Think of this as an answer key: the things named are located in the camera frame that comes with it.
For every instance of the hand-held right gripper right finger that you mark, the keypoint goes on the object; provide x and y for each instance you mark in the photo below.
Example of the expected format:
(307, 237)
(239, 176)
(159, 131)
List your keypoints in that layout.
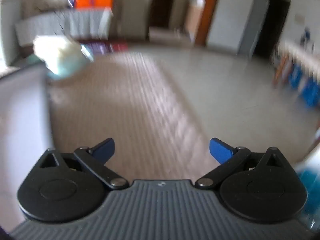
(220, 151)

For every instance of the light blue plate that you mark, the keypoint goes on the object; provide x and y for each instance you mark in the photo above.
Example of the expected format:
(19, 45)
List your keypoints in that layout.
(63, 73)

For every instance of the grey box with white inside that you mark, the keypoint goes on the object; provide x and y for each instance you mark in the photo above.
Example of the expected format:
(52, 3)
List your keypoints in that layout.
(25, 120)

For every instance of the cloth-covered table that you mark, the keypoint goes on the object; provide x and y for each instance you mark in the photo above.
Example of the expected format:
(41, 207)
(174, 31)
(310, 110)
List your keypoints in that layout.
(297, 65)

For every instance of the napa cabbage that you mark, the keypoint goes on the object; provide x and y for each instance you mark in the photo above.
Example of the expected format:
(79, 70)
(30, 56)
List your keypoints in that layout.
(56, 51)

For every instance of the pink textured blanket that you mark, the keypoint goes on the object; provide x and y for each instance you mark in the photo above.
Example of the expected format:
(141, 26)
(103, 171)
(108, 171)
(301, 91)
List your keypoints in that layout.
(120, 110)

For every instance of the grey refrigerator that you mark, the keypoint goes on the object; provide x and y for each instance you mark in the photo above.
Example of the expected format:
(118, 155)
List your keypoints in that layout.
(232, 22)

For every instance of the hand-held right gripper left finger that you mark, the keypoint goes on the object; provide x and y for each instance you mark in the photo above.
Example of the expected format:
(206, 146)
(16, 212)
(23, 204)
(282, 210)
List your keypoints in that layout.
(105, 151)

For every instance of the cloth-covered low cabinet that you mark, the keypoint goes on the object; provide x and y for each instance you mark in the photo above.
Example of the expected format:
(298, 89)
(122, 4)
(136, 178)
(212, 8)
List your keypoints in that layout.
(65, 26)

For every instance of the wooden cabinet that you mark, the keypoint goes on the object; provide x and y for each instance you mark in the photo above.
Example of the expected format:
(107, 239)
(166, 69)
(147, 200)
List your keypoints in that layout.
(193, 22)

